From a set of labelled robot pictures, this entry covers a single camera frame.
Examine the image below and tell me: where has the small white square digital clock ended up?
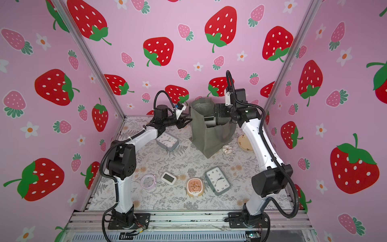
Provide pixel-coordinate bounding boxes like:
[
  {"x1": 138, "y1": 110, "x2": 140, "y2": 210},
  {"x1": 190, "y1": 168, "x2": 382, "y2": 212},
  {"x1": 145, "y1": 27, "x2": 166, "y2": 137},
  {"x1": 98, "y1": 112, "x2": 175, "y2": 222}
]
[{"x1": 161, "y1": 172, "x2": 177, "y2": 186}]

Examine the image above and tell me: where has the lilac round alarm clock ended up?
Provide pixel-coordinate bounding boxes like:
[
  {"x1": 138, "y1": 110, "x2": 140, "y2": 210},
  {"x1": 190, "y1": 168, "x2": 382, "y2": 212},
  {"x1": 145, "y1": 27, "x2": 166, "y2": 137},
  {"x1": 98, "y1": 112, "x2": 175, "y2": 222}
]
[{"x1": 140, "y1": 174, "x2": 157, "y2": 191}]

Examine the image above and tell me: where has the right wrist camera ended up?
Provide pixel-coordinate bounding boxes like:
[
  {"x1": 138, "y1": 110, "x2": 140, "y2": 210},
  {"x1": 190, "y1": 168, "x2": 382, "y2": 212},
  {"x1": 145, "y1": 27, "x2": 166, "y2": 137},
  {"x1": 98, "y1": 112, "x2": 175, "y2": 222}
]
[{"x1": 225, "y1": 92, "x2": 232, "y2": 106}]

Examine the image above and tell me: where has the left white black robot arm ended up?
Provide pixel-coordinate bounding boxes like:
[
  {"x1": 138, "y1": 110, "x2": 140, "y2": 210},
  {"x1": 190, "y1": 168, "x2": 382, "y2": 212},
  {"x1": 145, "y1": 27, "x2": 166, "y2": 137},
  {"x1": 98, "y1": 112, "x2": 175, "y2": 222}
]
[{"x1": 99, "y1": 103, "x2": 192, "y2": 216}]

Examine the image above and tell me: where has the cream floral plate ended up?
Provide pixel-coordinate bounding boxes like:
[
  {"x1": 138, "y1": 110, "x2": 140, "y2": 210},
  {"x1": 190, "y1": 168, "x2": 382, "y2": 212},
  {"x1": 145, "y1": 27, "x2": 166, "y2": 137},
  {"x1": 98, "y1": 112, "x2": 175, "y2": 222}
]
[{"x1": 237, "y1": 134, "x2": 254, "y2": 152}]

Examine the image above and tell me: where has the white digital clock green screen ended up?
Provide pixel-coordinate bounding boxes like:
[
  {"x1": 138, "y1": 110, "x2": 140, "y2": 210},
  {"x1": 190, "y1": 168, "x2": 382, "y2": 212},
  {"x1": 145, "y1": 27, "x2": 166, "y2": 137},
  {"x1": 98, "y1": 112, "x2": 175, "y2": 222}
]
[{"x1": 204, "y1": 116, "x2": 217, "y2": 128}]

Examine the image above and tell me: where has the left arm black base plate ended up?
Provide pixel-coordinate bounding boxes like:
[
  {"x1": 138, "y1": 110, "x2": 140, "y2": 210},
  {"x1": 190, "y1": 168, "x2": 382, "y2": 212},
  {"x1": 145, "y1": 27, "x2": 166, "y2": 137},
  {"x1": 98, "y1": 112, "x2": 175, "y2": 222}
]
[{"x1": 108, "y1": 213, "x2": 151, "y2": 230}]

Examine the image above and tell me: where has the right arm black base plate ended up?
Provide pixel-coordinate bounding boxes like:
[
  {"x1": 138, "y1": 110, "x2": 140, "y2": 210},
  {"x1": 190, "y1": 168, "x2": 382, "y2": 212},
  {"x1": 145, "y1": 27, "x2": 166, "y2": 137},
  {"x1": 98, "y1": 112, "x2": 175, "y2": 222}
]
[{"x1": 224, "y1": 212, "x2": 270, "y2": 228}]

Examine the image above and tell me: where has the small patterned round trinket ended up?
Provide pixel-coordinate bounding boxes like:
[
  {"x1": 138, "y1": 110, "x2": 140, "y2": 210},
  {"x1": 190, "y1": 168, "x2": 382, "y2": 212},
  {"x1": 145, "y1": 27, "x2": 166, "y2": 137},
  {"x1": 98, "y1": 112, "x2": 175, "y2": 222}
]
[{"x1": 222, "y1": 145, "x2": 233, "y2": 154}]

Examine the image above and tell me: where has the aluminium front rail frame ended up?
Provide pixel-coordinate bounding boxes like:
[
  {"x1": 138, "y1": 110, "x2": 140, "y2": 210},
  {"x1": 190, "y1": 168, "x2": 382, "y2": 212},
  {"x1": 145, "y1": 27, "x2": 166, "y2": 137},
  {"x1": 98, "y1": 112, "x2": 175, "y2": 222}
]
[{"x1": 58, "y1": 210, "x2": 319, "y2": 242}]

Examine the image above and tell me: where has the corner aluminium post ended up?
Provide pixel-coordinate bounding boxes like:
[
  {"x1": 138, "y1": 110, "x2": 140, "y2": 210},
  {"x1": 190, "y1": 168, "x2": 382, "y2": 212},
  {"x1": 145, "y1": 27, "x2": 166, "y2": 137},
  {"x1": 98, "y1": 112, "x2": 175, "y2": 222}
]
[
  {"x1": 264, "y1": 0, "x2": 322, "y2": 113},
  {"x1": 52, "y1": 0, "x2": 126, "y2": 120}
]

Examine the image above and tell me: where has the grey square analog clock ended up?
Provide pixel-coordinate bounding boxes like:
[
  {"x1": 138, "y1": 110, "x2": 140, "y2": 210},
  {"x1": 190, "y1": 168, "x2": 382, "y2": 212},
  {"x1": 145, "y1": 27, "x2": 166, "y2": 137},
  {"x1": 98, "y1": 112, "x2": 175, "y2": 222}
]
[{"x1": 156, "y1": 132, "x2": 179, "y2": 152}]

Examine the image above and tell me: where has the peach cat-face clock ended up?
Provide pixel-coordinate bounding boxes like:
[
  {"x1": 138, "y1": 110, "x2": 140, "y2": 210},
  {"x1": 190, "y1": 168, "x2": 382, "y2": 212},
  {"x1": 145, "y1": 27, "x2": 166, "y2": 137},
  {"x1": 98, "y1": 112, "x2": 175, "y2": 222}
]
[{"x1": 186, "y1": 177, "x2": 205, "y2": 198}]

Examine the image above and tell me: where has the left corner aluminium post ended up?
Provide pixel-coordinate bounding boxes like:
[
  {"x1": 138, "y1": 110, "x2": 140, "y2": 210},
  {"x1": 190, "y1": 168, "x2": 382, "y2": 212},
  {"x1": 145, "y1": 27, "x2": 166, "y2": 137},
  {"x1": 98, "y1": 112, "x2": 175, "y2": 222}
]
[{"x1": 52, "y1": 0, "x2": 126, "y2": 120}]

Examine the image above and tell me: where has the right corner aluminium post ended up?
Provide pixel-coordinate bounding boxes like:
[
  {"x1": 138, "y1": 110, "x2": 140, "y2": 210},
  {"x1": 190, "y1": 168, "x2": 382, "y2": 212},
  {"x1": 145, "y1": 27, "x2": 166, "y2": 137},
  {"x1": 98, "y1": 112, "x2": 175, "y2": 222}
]
[{"x1": 264, "y1": 0, "x2": 322, "y2": 113}]

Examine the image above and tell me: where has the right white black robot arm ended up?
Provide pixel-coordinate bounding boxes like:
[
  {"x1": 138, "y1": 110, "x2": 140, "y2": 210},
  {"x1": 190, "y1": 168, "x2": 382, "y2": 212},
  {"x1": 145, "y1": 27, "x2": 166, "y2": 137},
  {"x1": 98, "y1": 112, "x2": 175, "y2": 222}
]
[{"x1": 214, "y1": 87, "x2": 299, "y2": 223}]

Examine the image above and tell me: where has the large grey-green rectangular clock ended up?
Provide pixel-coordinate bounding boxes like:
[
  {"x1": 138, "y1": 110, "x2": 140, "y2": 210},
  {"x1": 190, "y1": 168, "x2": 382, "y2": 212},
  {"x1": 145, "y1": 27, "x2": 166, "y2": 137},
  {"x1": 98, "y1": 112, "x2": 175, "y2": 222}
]
[{"x1": 205, "y1": 166, "x2": 231, "y2": 196}]

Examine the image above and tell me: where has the grey-green canvas tote bag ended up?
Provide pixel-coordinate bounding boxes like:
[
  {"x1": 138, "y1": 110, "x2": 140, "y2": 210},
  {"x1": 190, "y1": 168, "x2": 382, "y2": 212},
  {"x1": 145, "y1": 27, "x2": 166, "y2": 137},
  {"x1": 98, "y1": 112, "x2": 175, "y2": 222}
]
[{"x1": 189, "y1": 98, "x2": 236, "y2": 158}]

